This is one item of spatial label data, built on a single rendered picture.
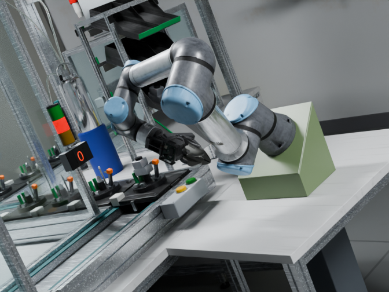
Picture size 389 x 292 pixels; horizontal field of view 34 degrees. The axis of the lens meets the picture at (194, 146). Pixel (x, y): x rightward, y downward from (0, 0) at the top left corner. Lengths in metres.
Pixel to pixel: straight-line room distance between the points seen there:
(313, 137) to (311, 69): 3.47
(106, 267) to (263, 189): 0.60
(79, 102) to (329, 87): 2.78
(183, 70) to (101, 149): 1.79
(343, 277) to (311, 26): 3.43
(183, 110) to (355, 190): 0.67
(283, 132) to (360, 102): 3.40
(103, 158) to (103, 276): 1.44
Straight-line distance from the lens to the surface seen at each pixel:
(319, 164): 2.20
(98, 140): 3.42
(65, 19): 5.96
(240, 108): 2.06
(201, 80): 1.69
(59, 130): 2.41
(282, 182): 2.16
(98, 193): 2.66
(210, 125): 1.81
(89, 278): 2.04
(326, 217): 1.94
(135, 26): 2.71
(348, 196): 2.04
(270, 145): 2.16
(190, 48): 1.72
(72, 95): 3.39
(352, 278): 2.41
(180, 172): 2.54
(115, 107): 2.00
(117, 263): 2.12
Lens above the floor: 1.62
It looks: 13 degrees down
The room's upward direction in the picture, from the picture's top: 22 degrees counter-clockwise
